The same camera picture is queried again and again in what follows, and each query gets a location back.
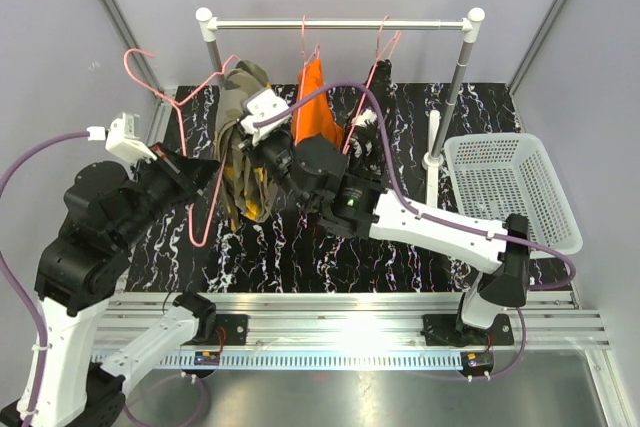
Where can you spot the white and silver clothes rack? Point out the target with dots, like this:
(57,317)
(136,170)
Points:
(439,122)

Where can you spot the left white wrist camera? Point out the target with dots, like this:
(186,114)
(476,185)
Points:
(121,139)

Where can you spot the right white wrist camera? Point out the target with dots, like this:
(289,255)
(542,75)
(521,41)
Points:
(264,112)

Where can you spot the black and white trousers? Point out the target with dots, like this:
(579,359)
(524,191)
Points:
(366,151)

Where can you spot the aluminium mounting rail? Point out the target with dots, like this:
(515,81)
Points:
(387,331)

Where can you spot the orange trousers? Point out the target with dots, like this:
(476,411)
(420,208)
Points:
(326,126)

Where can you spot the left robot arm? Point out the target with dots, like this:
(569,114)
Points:
(108,213)

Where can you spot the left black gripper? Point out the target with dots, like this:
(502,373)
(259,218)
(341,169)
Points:
(184,172)

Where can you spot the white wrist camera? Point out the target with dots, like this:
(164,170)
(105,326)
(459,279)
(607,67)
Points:
(121,139)
(264,112)

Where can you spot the white plastic basket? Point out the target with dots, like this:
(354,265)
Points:
(497,174)

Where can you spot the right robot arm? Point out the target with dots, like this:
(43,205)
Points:
(315,174)

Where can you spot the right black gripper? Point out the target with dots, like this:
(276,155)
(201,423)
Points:
(257,150)

